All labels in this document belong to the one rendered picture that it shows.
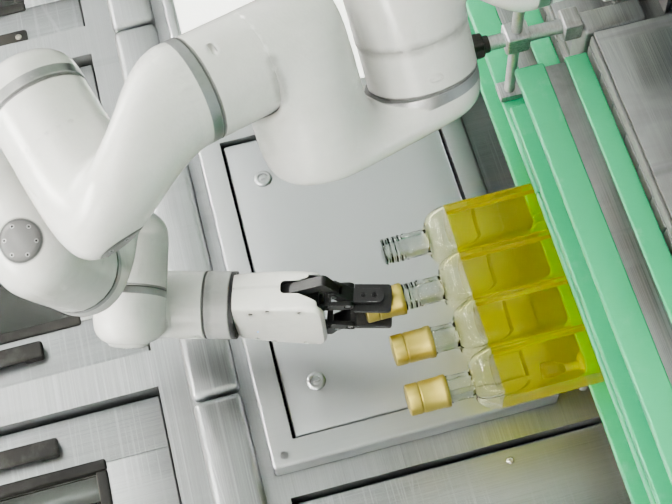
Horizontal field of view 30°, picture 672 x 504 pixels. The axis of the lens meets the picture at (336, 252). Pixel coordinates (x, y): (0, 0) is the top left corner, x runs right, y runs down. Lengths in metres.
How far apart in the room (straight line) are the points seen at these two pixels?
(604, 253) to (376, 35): 0.37
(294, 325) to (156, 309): 0.16
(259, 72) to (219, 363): 0.62
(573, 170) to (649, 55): 0.15
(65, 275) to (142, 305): 0.25
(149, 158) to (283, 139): 0.12
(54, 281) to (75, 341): 0.54
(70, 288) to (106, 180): 0.18
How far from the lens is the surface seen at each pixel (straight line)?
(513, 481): 1.48
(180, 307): 1.36
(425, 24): 1.01
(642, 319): 1.24
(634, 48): 1.37
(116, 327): 1.29
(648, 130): 1.31
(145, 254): 1.30
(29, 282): 1.05
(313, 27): 0.96
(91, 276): 1.10
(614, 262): 1.26
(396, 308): 1.36
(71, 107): 0.98
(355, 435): 1.45
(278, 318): 1.34
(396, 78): 1.03
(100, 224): 0.93
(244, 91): 0.94
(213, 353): 1.51
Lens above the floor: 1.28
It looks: 3 degrees down
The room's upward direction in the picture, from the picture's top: 104 degrees counter-clockwise
